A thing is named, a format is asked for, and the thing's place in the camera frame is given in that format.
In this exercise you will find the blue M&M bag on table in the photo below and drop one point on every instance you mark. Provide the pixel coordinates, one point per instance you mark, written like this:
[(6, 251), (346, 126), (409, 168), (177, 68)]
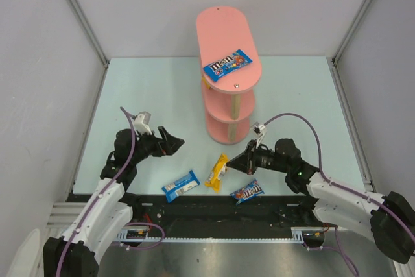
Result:
[(249, 191)]

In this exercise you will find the pink tiered shelf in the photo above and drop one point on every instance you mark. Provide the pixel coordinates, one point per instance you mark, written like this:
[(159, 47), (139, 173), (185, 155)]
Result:
[(228, 105)]

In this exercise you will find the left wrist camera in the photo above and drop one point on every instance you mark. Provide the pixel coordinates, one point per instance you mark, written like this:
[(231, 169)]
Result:
[(141, 122)]

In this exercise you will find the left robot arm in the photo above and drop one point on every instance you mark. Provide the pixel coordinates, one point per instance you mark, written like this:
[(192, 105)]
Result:
[(80, 248)]

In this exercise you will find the blue M&M bag on shelf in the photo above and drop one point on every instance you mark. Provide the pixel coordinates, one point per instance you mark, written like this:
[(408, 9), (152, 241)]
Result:
[(233, 62)]

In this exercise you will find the blue white candy bar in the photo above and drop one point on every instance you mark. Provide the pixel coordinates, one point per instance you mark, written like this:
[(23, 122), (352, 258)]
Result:
[(177, 188)]

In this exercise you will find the yellow M&M bag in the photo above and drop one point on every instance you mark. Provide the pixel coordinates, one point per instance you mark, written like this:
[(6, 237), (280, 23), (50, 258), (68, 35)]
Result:
[(206, 83)]

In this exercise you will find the yellow candy bag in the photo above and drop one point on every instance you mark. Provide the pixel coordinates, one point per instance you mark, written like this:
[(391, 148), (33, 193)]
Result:
[(214, 179)]

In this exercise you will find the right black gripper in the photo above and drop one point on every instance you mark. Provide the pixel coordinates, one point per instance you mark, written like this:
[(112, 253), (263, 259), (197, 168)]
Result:
[(251, 159)]

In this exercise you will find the slotted cable duct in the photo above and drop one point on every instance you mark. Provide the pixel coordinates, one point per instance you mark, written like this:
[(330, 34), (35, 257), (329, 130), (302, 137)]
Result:
[(285, 235)]

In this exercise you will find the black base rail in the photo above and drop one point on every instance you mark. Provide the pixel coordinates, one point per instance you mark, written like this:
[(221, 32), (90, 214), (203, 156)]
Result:
[(189, 215)]

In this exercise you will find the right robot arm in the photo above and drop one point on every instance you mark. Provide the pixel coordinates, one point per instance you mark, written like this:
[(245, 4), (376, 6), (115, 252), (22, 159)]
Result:
[(387, 220)]

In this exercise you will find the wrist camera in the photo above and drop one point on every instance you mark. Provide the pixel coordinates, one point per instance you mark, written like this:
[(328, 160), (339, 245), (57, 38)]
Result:
[(260, 131), (141, 122)]

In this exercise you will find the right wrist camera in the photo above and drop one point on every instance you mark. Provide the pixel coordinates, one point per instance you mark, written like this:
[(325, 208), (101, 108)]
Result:
[(260, 131)]

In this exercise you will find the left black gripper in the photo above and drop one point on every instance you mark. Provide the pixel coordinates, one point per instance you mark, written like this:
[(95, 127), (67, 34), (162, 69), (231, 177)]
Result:
[(161, 146)]

